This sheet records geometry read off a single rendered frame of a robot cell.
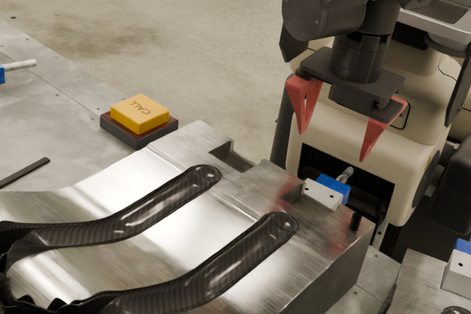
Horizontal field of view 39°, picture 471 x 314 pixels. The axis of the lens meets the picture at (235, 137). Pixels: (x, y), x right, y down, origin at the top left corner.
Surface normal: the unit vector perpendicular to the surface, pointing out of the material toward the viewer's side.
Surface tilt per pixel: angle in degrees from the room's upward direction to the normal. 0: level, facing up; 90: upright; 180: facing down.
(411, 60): 98
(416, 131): 98
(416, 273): 0
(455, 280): 90
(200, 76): 0
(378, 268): 0
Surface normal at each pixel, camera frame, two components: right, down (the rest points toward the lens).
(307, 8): -0.80, 0.22
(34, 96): 0.14, -0.83
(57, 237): 0.47, -0.86
